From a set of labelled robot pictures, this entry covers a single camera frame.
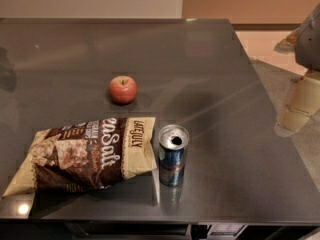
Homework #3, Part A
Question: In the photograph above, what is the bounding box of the blue silver redbull can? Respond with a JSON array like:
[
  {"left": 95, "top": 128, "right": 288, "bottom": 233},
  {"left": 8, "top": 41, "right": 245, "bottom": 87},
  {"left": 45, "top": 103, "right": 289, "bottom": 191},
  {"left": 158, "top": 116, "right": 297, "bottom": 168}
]
[{"left": 159, "top": 124, "right": 189, "bottom": 187}]

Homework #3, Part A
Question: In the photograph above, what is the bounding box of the red apple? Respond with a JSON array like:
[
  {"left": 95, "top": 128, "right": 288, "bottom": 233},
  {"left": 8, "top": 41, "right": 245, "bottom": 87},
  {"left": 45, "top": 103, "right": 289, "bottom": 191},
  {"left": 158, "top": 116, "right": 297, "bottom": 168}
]
[{"left": 108, "top": 76, "right": 137, "bottom": 105}]

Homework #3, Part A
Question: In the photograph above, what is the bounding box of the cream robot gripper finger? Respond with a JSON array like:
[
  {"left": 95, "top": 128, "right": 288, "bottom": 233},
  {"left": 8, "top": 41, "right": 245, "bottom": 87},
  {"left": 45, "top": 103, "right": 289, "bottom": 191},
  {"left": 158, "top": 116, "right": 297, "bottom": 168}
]
[{"left": 274, "top": 70, "right": 320, "bottom": 137}]

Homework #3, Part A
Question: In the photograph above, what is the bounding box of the brown cream chip bag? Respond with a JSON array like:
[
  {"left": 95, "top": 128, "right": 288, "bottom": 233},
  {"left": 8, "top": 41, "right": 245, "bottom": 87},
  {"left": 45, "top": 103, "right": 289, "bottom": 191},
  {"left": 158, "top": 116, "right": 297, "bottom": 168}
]
[{"left": 4, "top": 117, "right": 157, "bottom": 197}]

